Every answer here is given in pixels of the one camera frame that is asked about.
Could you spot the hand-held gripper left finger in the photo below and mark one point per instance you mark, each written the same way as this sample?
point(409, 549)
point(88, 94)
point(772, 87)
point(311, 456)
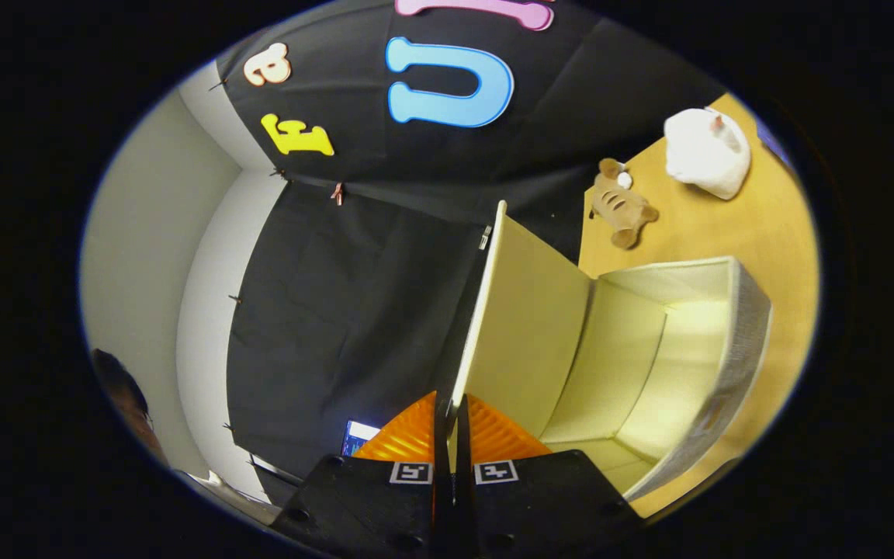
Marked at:
point(369, 505)

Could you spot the person's head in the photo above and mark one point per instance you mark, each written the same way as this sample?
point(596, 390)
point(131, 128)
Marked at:
point(123, 396)

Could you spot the bright screen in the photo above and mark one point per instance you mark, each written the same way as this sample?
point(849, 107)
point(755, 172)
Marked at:
point(357, 436)

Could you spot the beige storage box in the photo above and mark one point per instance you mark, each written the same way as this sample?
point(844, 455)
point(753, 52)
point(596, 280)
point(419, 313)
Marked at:
point(618, 365)

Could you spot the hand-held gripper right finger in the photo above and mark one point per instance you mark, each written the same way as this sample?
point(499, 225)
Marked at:
point(532, 505)

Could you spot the brown striped plush toy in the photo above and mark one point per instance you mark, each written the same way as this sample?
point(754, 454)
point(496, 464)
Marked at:
point(621, 208)

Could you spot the white plush toy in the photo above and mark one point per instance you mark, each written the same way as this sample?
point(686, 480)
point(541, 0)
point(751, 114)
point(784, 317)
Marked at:
point(707, 155)

